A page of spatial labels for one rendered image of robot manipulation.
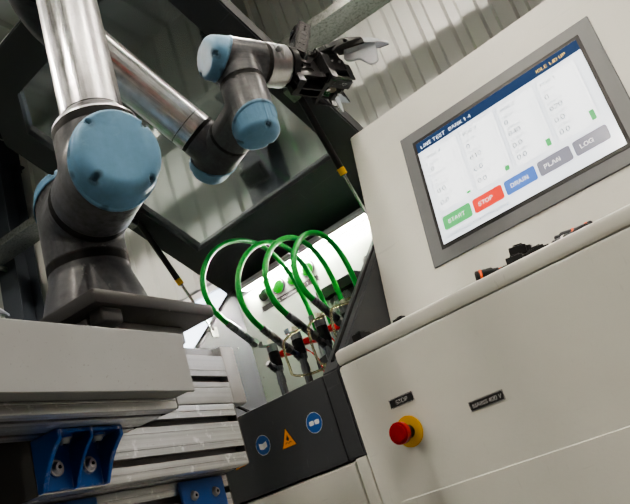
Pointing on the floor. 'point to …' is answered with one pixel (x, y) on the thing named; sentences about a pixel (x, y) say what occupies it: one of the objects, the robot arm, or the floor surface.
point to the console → (513, 314)
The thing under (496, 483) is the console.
